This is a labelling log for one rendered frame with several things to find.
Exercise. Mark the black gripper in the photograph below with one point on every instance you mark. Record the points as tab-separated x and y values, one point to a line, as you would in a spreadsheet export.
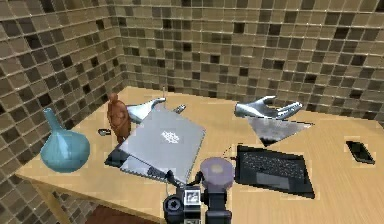
173	206

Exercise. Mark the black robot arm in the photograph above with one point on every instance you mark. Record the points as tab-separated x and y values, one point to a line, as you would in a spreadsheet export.
217	206

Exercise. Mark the pale violet round object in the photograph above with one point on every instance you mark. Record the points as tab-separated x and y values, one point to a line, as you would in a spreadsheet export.
217	172

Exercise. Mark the grey laptop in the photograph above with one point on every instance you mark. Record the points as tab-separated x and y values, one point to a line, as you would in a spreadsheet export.
165	140

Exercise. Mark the small grey remote control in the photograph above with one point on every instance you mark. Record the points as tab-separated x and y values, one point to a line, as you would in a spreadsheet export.
179	108

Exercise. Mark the silver hand sculpture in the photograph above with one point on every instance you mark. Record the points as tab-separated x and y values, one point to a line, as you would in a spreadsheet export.
263	110
141	110

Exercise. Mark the small black and grey object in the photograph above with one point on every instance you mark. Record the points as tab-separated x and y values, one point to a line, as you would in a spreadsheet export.
104	132

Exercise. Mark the black laptop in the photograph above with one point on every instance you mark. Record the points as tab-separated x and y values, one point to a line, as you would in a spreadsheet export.
271	170

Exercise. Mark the brown figure statue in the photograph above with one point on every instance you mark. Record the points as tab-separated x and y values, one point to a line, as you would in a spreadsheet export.
118	116

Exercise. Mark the blue round vase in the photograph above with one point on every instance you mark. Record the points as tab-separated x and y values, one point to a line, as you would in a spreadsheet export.
64	150

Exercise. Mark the light wooden table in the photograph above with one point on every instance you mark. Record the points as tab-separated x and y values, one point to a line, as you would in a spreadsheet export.
336	190

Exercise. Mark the black mobile phone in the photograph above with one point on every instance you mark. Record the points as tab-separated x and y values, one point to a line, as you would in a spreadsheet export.
360	152

